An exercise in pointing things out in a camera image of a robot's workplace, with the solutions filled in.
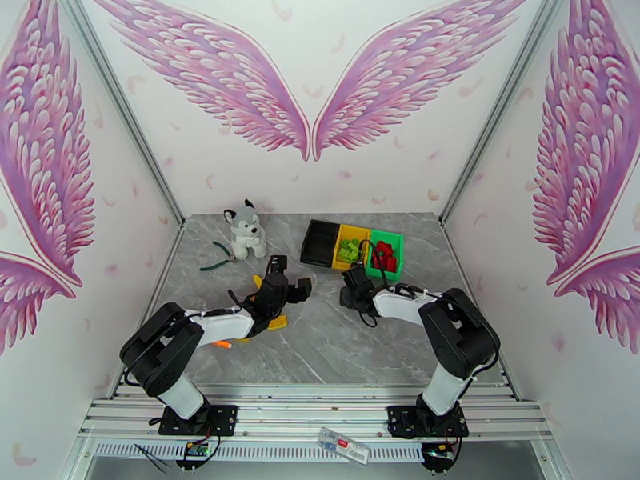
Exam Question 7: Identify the yellow plastic bin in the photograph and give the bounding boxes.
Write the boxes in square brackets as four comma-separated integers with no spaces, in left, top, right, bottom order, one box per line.
[332,224,372,273]

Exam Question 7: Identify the green plastic bin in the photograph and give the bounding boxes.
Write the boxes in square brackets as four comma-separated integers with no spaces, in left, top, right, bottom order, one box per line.
[363,228,405,283]

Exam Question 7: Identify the black plastic bin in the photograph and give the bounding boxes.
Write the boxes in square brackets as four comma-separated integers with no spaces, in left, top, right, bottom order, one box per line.
[300,219,341,269]

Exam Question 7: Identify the grey white husky plush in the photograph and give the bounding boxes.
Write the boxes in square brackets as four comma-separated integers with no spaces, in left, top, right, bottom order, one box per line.
[223,198,269,261]

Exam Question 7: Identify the aluminium table edge strip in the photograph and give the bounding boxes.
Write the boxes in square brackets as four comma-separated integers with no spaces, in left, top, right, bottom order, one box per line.
[107,224,187,400]
[439,222,521,401]

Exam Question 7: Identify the clear plastic case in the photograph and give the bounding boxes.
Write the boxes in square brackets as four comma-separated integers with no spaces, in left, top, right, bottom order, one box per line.
[317,426,372,466]

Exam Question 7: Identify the small green circuit board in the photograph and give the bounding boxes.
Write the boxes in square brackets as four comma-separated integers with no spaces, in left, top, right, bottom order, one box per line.
[421,442,458,467]
[182,441,214,470]

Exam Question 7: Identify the black tweezers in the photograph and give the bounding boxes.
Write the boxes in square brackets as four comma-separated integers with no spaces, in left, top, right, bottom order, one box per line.
[134,443,174,470]

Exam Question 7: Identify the green handled pliers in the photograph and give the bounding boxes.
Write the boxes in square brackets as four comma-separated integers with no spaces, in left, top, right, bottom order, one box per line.
[199,241,237,273]

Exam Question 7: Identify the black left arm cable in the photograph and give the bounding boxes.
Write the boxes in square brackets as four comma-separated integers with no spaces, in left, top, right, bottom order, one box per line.
[122,288,261,390]

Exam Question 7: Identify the aluminium rail frame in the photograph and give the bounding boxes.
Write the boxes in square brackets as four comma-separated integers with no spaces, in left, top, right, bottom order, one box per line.
[77,383,556,467]

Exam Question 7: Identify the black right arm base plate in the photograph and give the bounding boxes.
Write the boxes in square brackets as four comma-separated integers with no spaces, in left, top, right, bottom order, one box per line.
[387,406,470,440]

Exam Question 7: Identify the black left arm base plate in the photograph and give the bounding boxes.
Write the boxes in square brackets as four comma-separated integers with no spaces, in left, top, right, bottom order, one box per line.
[158,404,238,437]

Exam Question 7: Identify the white perforated cable duct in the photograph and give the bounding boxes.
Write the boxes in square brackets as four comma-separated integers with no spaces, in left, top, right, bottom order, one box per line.
[92,441,426,460]

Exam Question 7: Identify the aluminium frame post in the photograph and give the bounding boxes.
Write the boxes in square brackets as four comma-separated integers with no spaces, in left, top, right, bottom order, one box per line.
[438,0,576,227]
[54,0,187,229]

